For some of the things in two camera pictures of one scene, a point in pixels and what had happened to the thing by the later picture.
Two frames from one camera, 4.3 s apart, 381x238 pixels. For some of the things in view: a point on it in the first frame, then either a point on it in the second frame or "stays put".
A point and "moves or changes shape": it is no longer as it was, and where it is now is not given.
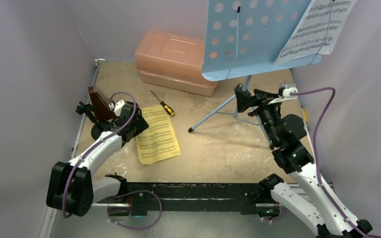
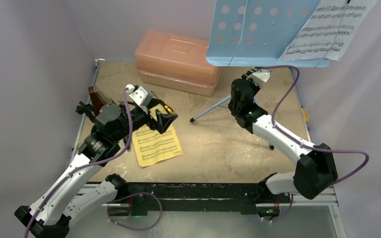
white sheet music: (318, 30) moves or changes shape
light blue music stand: (243, 36) moves or changes shape
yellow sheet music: (159, 141) stays put
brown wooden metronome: (101, 110) stays put
